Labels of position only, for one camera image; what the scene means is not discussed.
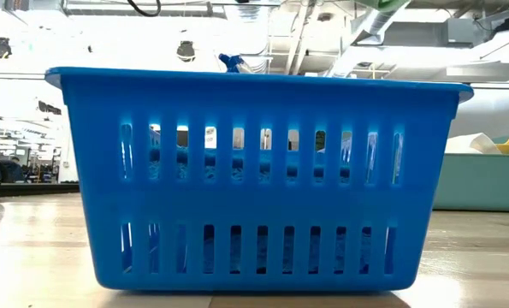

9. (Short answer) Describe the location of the white cloth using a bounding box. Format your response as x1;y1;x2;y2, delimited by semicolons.
444;132;501;156

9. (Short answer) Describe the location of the teal plastic bin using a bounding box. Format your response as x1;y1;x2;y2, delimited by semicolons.
432;130;509;213

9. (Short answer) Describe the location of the white spray bottle blue trigger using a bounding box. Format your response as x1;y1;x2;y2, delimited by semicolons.
217;53;257;74

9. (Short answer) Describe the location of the black hanging ceiling panel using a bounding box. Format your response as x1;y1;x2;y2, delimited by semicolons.
38;100;62;116

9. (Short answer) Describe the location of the silver round ventilation duct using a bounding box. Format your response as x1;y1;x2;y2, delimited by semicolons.
324;0;413;80

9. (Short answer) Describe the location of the black aluminium table frame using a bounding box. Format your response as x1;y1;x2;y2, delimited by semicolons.
0;181;80;198

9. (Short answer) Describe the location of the blue slotted plastic basket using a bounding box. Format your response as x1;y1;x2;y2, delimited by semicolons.
44;66;475;293

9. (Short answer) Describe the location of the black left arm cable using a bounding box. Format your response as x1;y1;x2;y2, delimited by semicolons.
127;0;162;18

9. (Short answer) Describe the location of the person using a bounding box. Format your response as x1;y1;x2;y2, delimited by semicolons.
0;154;27;184

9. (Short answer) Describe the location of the white rectangular ventilation duct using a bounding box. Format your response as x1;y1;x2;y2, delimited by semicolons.
382;20;477;48

